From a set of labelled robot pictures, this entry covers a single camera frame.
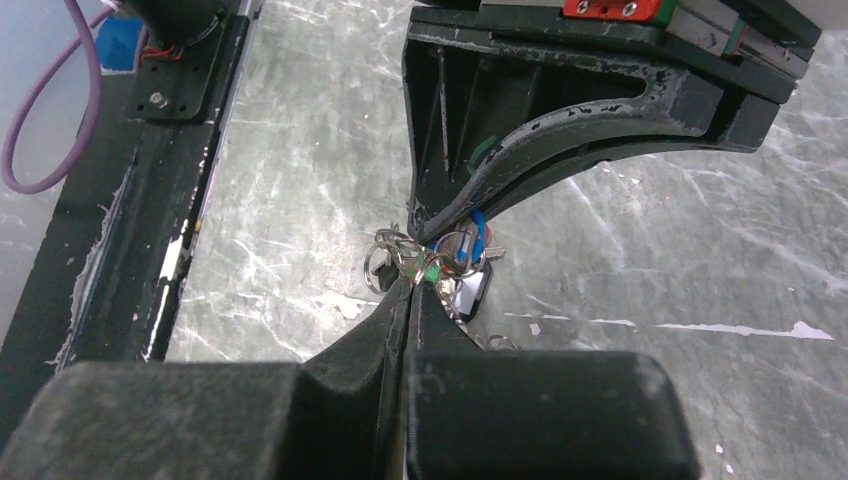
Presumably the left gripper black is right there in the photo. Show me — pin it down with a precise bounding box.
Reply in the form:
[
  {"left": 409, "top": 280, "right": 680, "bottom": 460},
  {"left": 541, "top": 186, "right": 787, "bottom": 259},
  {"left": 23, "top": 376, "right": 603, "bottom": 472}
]
[{"left": 403, "top": 0, "right": 822, "bottom": 242}]

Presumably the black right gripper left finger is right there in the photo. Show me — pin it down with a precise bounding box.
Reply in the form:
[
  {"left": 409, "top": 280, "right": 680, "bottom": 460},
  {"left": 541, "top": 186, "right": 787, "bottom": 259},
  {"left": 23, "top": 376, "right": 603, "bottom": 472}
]
[{"left": 1, "top": 283, "right": 411, "bottom": 479}]

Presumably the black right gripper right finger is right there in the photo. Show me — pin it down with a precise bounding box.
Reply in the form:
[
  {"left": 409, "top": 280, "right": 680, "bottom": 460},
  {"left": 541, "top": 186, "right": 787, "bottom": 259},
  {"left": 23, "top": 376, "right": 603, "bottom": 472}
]
[{"left": 406, "top": 286, "right": 702, "bottom": 479}]

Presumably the blue key tag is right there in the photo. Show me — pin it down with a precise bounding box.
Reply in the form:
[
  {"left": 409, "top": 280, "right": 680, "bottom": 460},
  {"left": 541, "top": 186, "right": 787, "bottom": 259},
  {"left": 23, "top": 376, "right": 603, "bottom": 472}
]
[{"left": 427, "top": 209, "right": 490, "bottom": 266}]

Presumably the black key tag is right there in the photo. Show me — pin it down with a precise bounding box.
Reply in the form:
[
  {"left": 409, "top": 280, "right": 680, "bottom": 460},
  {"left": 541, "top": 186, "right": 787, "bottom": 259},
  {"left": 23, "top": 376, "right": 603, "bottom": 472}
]
[{"left": 454, "top": 263, "right": 493, "bottom": 323}]

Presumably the green key tag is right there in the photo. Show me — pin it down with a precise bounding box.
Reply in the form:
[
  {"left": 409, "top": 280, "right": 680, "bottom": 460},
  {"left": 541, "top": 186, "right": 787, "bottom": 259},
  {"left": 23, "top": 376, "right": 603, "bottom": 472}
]
[{"left": 413, "top": 252, "right": 443, "bottom": 285}]

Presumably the large metal keyring disc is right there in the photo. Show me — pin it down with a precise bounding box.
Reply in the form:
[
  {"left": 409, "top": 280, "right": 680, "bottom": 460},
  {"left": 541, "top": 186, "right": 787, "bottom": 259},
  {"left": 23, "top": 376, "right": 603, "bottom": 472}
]
[{"left": 363, "top": 226, "right": 520, "bottom": 351}]

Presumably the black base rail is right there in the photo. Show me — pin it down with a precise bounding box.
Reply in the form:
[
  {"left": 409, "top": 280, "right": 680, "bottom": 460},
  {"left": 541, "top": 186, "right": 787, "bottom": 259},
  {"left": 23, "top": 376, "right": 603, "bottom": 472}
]
[{"left": 1, "top": 1, "right": 262, "bottom": 441}]

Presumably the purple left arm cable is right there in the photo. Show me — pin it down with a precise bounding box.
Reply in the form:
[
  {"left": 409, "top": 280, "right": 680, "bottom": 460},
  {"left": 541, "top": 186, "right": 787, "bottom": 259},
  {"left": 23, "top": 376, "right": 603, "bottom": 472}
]
[{"left": 0, "top": 0, "right": 124, "bottom": 195}]

